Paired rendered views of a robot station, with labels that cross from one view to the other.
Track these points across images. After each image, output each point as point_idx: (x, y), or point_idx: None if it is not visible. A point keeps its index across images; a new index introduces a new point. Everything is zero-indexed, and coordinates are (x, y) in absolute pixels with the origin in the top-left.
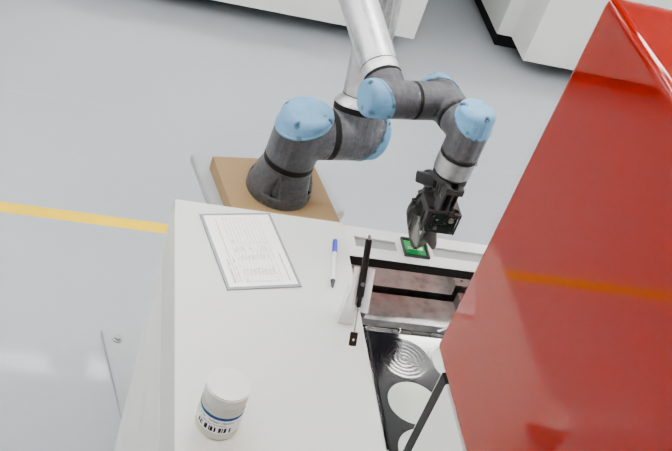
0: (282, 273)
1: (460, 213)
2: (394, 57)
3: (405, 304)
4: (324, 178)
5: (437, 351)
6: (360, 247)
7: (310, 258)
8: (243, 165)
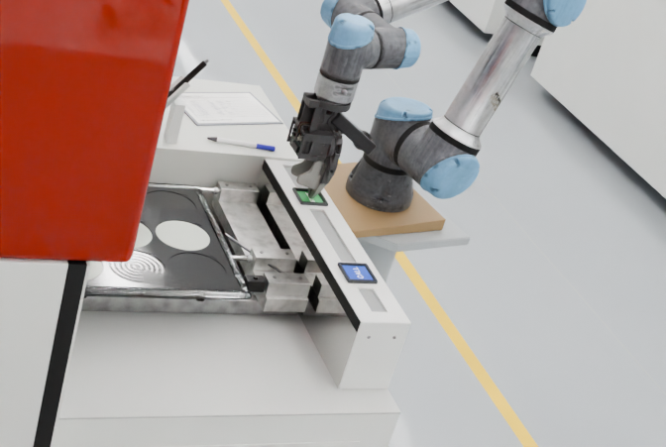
0: (206, 117)
1: (308, 133)
2: None
3: (258, 229)
4: (438, 238)
5: (193, 225)
6: (281, 167)
7: (239, 135)
8: None
